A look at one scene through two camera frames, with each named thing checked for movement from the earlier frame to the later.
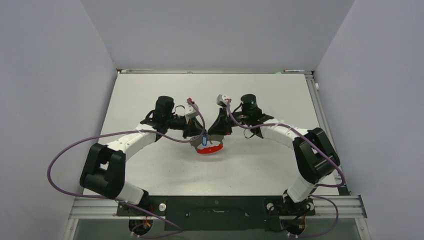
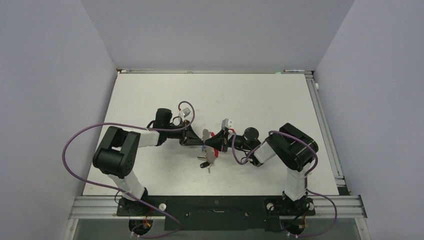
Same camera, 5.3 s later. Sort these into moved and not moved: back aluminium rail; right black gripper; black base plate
Moved: right black gripper
Not moved: black base plate; back aluminium rail
